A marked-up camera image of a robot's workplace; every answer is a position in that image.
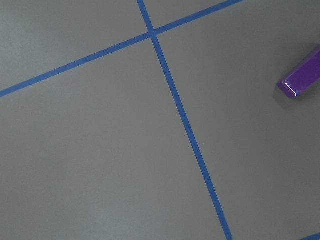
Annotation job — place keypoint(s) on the purple block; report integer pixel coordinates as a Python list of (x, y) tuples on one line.
[(303, 76)]

